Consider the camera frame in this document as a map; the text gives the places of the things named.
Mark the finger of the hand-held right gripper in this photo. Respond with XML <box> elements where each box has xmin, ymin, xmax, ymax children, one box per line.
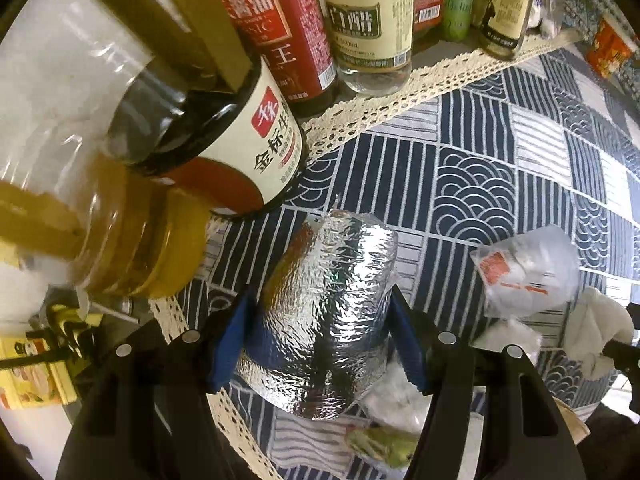
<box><xmin>602</xmin><ymin>340</ymin><xmax>640</xmax><ymax>376</ymax></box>

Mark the green label bottle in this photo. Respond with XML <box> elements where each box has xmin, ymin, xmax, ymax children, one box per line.
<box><xmin>440</xmin><ymin>0</ymin><xmax>481</xmax><ymax>43</ymax></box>

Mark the soy sauce bottle red label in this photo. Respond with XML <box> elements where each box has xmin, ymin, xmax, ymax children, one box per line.
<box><xmin>202</xmin><ymin>0</ymin><xmax>296</xmax><ymax>61</ymax></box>

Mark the blue patterned tablecloth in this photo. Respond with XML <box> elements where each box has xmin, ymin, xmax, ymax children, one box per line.
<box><xmin>150</xmin><ymin>25</ymin><xmax>640</xmax><ymax>480</ymax></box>

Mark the dark soy sauce bottle cream label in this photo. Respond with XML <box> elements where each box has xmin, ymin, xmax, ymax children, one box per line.
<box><xmin>107</xmin><ymin>55</ymin><xmax>311</xmax><ymax>218</ymax></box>

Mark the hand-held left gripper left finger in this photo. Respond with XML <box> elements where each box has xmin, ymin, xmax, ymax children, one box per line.
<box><xmin>55</xmin><ymin>290</ymin><xmax>261</xmax><ymax>480</ymax></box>

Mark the clear white vinegar bottle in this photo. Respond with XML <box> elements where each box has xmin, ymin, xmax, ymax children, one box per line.
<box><xmin>315</xmin><ymin>0</ymin><xmax>416</xmax><ymax>95</ymax></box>

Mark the large clear cooking oil bottle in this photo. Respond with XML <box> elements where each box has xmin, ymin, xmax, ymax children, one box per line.
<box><xmin>0</xmin><ymin>0</ymin><xmax>253</xmax><ymax>321</ymax></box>

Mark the silver foil bag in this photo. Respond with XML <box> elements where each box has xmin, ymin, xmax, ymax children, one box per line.
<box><xmin>236</xmin><ymin>210</ymin><xmax>399</xmax><ymax>420</ymax></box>

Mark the dark sauce bottle red label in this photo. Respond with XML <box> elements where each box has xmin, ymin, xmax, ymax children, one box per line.
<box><xmin>260</xmin><ymin>0</ymin><xmax>341</xmax><ymax>118</ymax></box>

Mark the yellow box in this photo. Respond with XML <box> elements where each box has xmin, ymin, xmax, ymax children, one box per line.
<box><xmin>0</xmin><ymin>337</ymin><xmax>78</xmax><ymax>411</ymax></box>

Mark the brown paper cone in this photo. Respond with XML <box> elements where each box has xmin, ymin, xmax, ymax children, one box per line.
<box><xmin>552</xmin><ymin>395</ymin><xmax>591</xmax><ymax>446</ymax></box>

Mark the clear bottle cream label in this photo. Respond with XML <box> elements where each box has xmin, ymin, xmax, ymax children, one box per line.
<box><xmin>477</xmin><ymin>0</ymin><xmax>543</xmax><ymax>61</ymax></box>

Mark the red instant noodle cup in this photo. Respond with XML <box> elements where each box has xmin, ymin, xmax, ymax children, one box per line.
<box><xmin>585</xmin><ymin>12</ymin><xmax>640</xmax><ymax>78</ymax></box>

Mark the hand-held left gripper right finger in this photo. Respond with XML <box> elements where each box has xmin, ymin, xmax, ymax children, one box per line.
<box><xmin>390</xmin><ymin>287</ymin><xmax>586</xmax><ymax>480</ymax></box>

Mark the clear plastic bag orange print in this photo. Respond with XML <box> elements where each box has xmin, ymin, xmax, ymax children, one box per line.
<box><xmin>470</xmin><ymin>225</ymin><xmax>583</xmax><ymax>318</ymax></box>

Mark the white paper towel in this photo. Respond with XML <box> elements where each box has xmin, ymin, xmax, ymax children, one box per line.
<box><xmin>472</xmin><ymin>317</ymin><xmax>543</xmax><ymax>368</ymax></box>
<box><xmin>564</xmin><ymin>287</ymin><xmax>636</xmax><ymax>381</ymax></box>

